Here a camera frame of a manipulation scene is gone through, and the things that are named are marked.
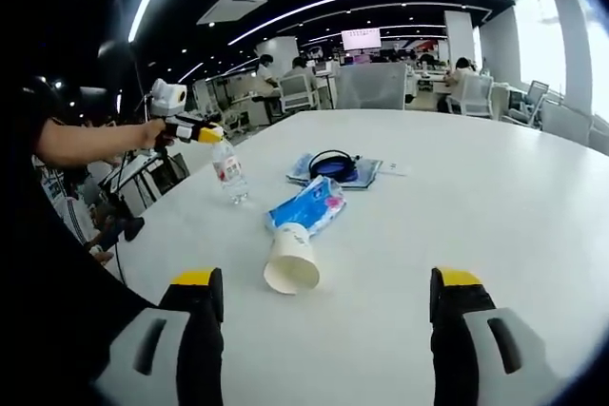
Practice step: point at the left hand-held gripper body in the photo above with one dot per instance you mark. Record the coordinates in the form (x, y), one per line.
(166, 99)

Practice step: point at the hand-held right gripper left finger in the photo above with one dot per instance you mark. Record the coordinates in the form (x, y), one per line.
(152, 353)

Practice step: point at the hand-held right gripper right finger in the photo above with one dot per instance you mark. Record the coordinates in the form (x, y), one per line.
(485, 353)

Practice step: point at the clear plastic water bottle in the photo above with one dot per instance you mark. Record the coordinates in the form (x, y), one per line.
(230, 178)

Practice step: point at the blue plastic pouch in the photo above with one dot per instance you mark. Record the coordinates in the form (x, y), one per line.
(297, 170)

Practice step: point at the blue tissue pack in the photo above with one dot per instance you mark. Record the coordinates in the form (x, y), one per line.
(309, 206)

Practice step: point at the blue round pad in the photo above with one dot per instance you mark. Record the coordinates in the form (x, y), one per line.
(333, 171)

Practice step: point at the white paper cup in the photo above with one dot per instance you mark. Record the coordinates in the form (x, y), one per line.
(290, 268)

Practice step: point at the person's left hand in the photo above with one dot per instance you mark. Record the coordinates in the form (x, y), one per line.
(152, 132)

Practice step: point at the white office chair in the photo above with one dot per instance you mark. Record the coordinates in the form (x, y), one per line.
(476, 94)
(297, 94)

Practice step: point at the person's dark clothing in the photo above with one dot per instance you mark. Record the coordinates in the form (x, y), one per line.
(57, 320)

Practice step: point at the ceiling air conditioner vent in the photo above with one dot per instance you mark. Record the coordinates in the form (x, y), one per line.
(233, 9)

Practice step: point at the black device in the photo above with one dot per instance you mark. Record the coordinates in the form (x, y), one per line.
(134, 229)

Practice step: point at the white table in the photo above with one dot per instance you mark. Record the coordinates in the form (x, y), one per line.
(452, 216)

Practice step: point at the grey mesh chair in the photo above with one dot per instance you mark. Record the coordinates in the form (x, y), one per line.
(371, 87)

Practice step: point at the white paper strip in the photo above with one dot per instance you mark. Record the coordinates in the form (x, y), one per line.
(397, 169)

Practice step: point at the grey office chair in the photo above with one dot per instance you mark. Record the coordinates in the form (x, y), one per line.
(530, 102)

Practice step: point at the large window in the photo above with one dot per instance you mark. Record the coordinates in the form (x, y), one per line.
(599, 63)
(540, 30)

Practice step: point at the large wall display screen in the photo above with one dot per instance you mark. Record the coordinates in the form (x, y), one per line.
(360, 39)

